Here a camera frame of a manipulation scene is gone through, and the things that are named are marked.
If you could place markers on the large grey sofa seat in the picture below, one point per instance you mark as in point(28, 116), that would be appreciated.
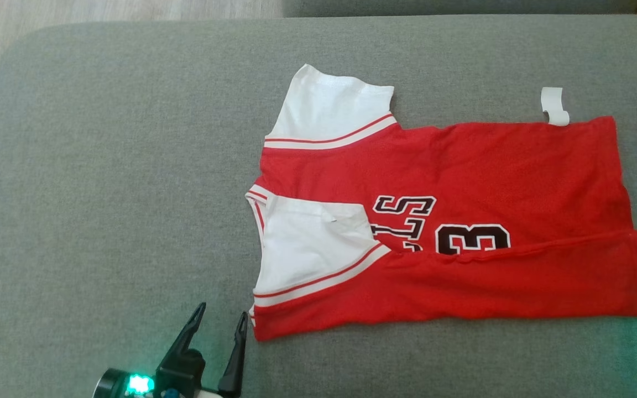
point(103, 193)

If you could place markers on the red white basketball jersey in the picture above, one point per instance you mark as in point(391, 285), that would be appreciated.
point(462, 166)

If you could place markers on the small grey sofa cushion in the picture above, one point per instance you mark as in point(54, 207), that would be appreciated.
point(462, 5)

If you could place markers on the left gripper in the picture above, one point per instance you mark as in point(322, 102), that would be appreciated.
point(180, 376)

